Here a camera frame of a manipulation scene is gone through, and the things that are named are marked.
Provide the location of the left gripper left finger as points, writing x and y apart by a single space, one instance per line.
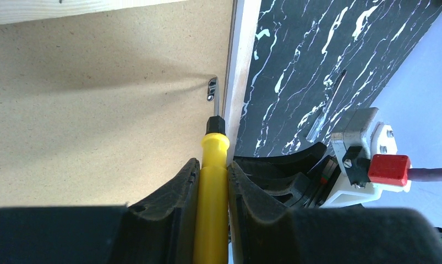
157 229

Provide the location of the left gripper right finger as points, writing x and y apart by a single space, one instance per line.
266 231

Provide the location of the white wooden photo frame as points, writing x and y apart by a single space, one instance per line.
105 108

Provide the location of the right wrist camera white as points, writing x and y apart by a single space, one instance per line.
357 137

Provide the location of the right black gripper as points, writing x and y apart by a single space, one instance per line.
283 177

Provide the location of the yellow handled screwdriver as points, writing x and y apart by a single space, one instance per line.
212 224

